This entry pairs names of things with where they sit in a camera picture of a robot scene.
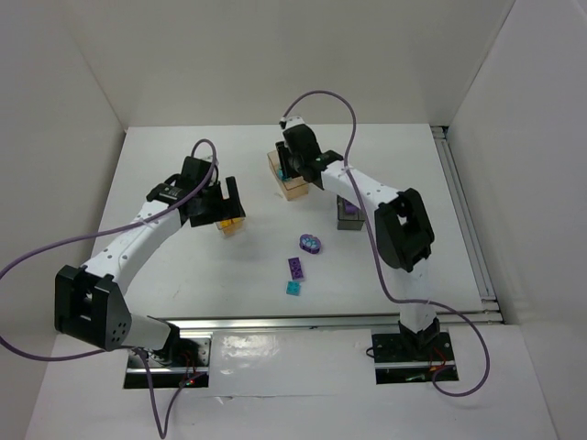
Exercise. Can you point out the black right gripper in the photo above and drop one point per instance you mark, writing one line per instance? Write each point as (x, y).
(288, 161)

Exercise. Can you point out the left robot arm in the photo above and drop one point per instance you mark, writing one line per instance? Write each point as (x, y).
(90, 300)

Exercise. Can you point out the purple 2x4 lego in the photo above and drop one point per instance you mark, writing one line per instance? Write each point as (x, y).
(295, 268)

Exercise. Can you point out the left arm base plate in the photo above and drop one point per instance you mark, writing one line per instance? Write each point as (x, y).
(191, 365)

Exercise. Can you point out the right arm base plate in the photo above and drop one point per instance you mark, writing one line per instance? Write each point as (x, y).
(395, 363)

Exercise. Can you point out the clear plastic container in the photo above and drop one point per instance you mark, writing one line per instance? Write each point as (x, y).
(230, 231)

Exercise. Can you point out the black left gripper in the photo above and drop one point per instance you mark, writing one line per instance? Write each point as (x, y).
(219, 202)

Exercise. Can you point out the teal 2x2 lego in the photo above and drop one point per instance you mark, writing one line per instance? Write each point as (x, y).
(293, 288)

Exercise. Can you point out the purple curved lego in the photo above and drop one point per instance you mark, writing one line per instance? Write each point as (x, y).
(349, 208)

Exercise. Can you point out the purple lotus lego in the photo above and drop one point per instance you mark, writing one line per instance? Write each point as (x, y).
(310, 244)

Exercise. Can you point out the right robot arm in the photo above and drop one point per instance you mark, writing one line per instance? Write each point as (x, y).
(397, 223)

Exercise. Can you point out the aluminium rail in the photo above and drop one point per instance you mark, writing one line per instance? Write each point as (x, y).
(490, 305)
(285, 323)

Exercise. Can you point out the dark grey plastic container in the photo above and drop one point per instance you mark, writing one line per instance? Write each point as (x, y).
(348, 222)

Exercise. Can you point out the aluminium rail right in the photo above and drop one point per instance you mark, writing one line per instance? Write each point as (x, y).
(490, 305)

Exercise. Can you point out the aluminium rail front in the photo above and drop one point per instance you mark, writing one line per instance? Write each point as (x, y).
(285, 323)

